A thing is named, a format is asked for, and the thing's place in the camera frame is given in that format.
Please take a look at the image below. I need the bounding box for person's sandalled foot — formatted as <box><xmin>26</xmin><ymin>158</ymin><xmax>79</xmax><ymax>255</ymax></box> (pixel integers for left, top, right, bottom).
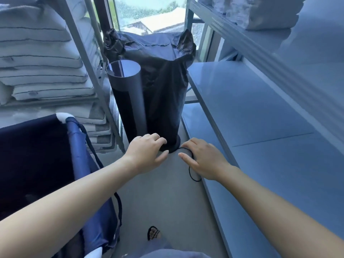
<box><xmin>147</xmin><ymin>226</ymin><xmax>162</xmax><ymax>241</ymax></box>

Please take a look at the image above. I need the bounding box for stack of white folded linens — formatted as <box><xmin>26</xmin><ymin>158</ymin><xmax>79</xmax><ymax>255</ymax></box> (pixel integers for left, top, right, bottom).
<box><xmin>0</xmin><ymin>0</ymin><xmax>122</xmax><ymax>154</ymax></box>

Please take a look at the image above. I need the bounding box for grey metal shelf rack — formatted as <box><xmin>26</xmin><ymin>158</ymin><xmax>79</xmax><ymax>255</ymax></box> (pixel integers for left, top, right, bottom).
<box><xmin>55</xmin><ymin>0</ymin><xmax>127</xmax><ymax>154</ymax></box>

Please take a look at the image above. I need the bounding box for bin with black bag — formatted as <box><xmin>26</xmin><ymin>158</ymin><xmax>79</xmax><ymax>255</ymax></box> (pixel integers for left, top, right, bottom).
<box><xmin>103</xmin><ymin>28</ymin><xmax>197</xmax><ymax>138</ymax></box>

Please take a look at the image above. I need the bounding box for person's right hand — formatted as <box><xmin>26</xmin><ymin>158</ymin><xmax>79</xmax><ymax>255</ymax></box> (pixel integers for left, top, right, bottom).
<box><xmin>178</xmin><ymin>138</ymin><xmax>232</xmax><ymax>182</ymax></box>

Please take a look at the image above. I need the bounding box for black tower fan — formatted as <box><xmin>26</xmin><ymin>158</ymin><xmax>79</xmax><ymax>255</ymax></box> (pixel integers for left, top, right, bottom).
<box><xmin>106</xmin><ymin>60</ymin><xmax>181</xmax><ymax>154</ymax></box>

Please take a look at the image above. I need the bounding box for grey shelf rack with boards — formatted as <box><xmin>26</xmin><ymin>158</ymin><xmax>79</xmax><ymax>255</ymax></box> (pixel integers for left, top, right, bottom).
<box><xmin>181</xmin><ymin>0</ymin><xmax>344</xmax><ymax>258</ymax></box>

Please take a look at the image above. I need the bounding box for person's left hand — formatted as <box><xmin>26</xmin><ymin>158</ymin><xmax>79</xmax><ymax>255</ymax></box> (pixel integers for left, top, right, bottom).
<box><xmin>126</xmin><ymin>133</ymin><xmax>169</xmax><ymax>175</ymax></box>

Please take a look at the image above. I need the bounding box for black power cable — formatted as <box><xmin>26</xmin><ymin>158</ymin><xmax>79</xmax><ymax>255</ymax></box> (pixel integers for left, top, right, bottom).
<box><xmin>177</xmin><ymin>147</ymin><xmax>202</xmax><ymax>182</ymax></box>

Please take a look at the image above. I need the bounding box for person's right forearm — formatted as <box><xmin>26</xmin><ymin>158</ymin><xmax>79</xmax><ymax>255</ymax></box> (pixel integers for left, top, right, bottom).
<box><xmin>215</xmin><ymin>164</ymin><xmax>344</xmax><ymax>258</ymax></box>

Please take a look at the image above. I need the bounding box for pile of white towels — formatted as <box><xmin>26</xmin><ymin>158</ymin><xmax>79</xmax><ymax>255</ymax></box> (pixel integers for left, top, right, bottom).
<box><xmin>198</xmin><ymin>0</ymin><xmax>309</xmax><ymax>31</ymax></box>

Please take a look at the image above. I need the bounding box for person's grey clothing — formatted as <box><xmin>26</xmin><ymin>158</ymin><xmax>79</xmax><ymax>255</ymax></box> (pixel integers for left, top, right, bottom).
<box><xmin>139</xmin><ymin>236</ymin><xmax>213</xmax><ymax>258</ymax></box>

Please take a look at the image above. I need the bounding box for person's left forearm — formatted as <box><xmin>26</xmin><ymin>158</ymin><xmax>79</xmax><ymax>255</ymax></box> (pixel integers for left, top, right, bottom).
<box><xmin>0</xmin><ymin>155</ymin><xmax>141</xmax><ymax>258</ymax></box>

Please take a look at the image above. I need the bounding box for glass window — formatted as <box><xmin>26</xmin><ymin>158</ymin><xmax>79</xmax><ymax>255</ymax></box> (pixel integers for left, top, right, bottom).
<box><xmin>111</xmin><ymin>0</ymin><xmax>213</xmax><ymax>61</ymax></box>

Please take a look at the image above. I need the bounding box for blue fabric laundry cart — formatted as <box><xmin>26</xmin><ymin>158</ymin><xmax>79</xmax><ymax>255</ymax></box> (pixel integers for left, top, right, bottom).
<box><xmin>0</xmin><ymin>112</ymin><xmax>123</xmax><ymax>258</ymax></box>

